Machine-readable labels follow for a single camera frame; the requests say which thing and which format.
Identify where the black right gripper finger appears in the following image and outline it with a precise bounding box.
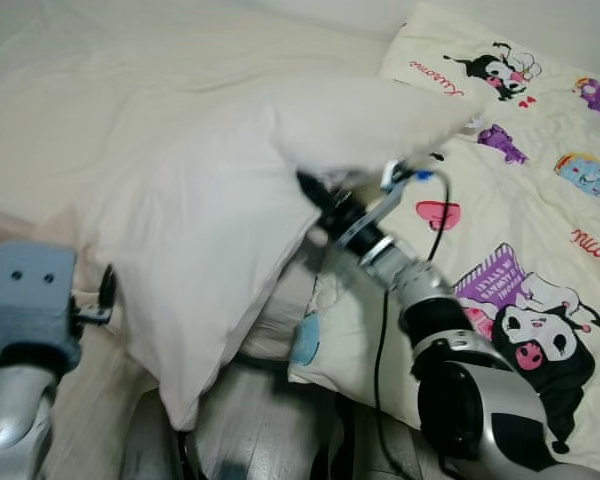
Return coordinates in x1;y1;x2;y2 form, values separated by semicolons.
296;170;333;211

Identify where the white pillow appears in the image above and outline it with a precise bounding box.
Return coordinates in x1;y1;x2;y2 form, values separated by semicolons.
80;75;486;432

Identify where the grey robot left leg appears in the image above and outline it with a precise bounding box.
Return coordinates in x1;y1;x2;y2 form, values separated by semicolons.
120;385;196;480

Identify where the grey robot leg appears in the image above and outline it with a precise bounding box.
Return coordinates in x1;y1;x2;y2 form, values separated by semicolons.
190;352;421;480
120;385;196;480

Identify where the cream cartoon print quilt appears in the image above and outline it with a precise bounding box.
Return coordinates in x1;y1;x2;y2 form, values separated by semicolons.
288;0;600;477

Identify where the grey robot right leg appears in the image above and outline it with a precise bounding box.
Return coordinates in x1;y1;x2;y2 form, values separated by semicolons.
190;352;421;480

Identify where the white bed sheet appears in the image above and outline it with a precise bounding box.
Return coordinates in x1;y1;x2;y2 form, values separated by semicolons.
0;0;600;226

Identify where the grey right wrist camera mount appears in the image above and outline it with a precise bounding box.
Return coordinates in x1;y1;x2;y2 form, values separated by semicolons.
335;160;428;253

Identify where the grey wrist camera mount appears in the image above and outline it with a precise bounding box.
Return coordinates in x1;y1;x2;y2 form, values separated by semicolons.
335;160;428;253
0;240;83;353

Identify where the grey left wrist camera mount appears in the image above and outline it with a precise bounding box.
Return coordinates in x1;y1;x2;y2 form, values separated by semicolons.
0;240;83;353

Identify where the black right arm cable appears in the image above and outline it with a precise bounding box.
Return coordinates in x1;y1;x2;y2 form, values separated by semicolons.
373;168;453;480

